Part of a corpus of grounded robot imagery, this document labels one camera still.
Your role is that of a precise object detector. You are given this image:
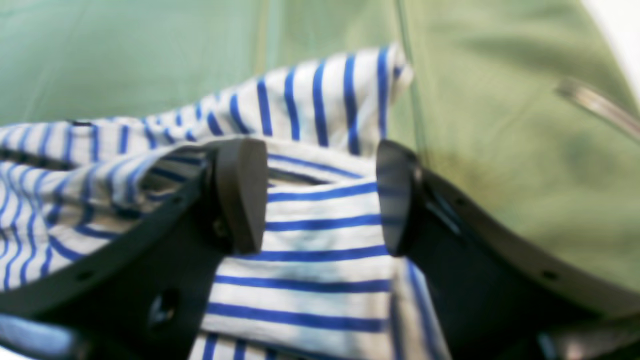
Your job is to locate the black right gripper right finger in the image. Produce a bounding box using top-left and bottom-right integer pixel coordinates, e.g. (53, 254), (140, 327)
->
(375, 140), (639, 360)

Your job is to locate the blue white striped t-shirt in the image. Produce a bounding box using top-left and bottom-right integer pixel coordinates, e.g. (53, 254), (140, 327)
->
(1, 44), (451, 360)

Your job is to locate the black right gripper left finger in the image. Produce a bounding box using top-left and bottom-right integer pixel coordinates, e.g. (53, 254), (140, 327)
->
(1, 138), (268, 360)

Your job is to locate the green table cloth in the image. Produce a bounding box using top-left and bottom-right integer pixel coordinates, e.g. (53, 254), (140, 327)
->
(1, 0), (639, 290)

